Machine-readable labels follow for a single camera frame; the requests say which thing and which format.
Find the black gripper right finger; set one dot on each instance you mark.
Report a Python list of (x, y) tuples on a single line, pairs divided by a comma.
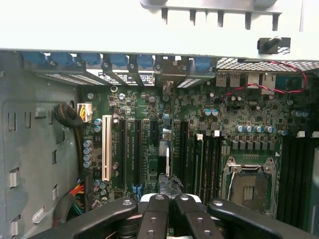
[(199, 221)]

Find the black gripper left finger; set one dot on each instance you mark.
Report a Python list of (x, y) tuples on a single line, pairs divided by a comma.
[(154, 219)]

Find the green RAM stick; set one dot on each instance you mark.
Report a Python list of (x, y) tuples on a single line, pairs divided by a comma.
[(199, 164)]

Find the black RAM slot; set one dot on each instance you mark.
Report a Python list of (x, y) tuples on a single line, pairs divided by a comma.
[(293, 174), (219, 161), (208, 164), (301, 174), (285, 174), (213, 164)]

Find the long expansion slot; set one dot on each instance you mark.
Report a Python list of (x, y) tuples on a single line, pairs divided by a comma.
[(138, 154), (122, 154), (184, 149)]

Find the white PCI expansion slot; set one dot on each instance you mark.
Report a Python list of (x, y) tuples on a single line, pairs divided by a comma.
[(107, 149)]

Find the short black expansion slot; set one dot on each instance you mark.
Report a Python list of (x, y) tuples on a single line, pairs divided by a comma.
[(154, 130)]

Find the green motherboard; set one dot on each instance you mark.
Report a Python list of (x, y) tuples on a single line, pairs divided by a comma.
[(144, 99)]

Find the white power connector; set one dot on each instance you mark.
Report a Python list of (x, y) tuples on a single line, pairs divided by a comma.
[(83, 112)]

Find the black open PC case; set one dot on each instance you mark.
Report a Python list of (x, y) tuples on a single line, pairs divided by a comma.
[(37, 139)]

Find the silver rear port block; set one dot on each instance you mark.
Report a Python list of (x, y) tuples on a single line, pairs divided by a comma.
[(268, 82), (228, 79)]

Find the blue card retainer clip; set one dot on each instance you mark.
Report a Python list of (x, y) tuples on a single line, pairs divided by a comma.
[(91, 59), (33, 59), (61, 59), (145, 61), (118, 61), (202, 64)]

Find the blue rear port connector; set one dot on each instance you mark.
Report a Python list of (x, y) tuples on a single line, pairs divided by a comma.
[(289, 83)]

